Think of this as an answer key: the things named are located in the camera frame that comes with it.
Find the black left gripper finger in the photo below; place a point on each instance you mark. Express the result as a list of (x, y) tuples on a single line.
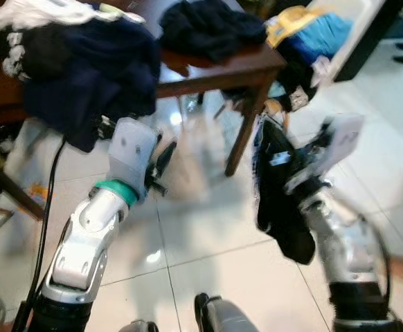
[(167, 159)]

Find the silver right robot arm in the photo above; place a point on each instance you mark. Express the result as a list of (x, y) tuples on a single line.
[(347, 242)]

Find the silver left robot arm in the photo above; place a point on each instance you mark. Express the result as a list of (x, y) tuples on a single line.
[(84, 242)]

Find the pale pink garment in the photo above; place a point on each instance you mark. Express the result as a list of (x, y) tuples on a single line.
[(321, 69)]

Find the navy garment pile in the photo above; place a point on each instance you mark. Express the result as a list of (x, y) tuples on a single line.
[(91, 76)]

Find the dark wooden table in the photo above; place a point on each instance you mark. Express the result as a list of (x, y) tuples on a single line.
[(253, 66)]

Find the light blue garment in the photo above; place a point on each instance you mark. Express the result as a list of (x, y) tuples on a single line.
[(323, 38)]

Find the yellow garment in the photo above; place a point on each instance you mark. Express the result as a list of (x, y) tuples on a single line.
[(288, 21)]

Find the left robot leg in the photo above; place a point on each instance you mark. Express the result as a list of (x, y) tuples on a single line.
[(138, 326)]

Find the robot leg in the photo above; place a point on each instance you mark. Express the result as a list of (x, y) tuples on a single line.
[(138, 326), (222, 317)]

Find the right robot leg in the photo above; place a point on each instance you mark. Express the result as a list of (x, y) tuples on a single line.
[(222, 317)]

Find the large white garment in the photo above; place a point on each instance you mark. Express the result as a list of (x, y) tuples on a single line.
[(35, 12)]

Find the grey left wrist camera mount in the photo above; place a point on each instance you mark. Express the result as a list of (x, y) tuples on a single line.
[(133, 149)]

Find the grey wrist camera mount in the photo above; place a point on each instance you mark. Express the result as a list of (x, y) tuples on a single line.
[(133, 149), (340, 138)]

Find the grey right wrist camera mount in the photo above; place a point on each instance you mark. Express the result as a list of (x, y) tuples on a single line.
[(340, 138)]

